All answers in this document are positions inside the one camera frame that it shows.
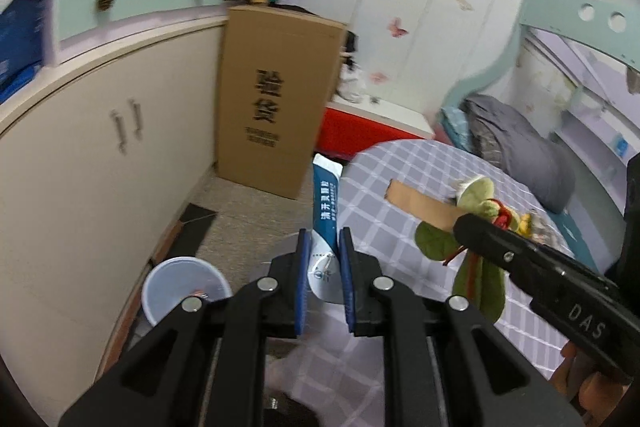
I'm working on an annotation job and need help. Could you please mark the white crumpled cloth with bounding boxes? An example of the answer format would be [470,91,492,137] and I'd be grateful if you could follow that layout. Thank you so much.
[337,62,369,104]

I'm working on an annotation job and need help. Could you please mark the white plastic trash bin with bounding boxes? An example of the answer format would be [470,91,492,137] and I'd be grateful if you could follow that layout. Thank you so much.
[141,257,232,333]

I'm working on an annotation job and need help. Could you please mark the large brown cardboard box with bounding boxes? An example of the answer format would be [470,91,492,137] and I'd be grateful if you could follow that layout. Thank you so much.
[215,4,349,200]

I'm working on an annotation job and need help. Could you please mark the red storage box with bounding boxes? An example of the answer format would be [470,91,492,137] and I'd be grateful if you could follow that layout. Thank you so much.
[317,99,436,160]

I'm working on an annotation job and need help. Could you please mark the teal bed sheet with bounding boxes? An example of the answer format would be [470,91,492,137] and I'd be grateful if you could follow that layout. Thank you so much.
[547,202,626,269]

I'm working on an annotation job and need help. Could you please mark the black flat board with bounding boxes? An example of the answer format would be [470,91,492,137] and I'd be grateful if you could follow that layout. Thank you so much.
[150,203,219,268]

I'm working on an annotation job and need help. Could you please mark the mint green bed headboard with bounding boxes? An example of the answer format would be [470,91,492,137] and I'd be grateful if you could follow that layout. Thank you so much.
[442,0,640,118]

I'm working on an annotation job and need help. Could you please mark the blue pillow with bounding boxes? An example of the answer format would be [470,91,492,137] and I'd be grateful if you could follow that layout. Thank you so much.
[440,106,474,150]

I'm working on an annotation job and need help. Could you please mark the blue cardboard box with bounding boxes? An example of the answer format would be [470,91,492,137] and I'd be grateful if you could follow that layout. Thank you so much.
[0,0,48,105]

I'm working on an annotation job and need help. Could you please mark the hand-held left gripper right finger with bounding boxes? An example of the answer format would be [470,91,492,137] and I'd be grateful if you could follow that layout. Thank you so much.
[339,227,585,427]

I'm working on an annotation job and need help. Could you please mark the lavender wall shelves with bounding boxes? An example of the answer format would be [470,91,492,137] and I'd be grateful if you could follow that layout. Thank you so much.
[550,97,632,188]

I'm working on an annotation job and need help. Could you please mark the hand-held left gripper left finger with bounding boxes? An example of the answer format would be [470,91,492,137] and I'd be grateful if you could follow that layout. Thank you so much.
[59,228,313,427]

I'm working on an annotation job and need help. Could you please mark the grey checked bed sheet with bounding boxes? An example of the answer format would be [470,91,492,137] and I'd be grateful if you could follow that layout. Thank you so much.
[265,139,601,427]

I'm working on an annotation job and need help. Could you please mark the grey blanket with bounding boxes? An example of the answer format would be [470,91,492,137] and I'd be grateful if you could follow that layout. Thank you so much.
[462,96,576,214]

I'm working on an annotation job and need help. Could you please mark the green plush toy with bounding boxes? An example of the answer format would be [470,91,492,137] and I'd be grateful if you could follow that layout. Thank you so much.
[415,176,538,324]

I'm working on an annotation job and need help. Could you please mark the person's right hand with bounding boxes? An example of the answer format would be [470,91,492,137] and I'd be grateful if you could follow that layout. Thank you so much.
[550,341,633,423]

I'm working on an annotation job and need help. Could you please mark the beige cabinet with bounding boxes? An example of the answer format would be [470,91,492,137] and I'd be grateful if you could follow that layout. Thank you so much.
[0,14,232,388]

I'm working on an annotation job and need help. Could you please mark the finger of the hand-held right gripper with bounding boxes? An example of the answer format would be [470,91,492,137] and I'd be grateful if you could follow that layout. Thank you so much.
[452,213,538,294]

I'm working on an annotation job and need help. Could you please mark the white blue toothpaste box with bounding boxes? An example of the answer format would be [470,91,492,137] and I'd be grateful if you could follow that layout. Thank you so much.
[309,153,345,305]

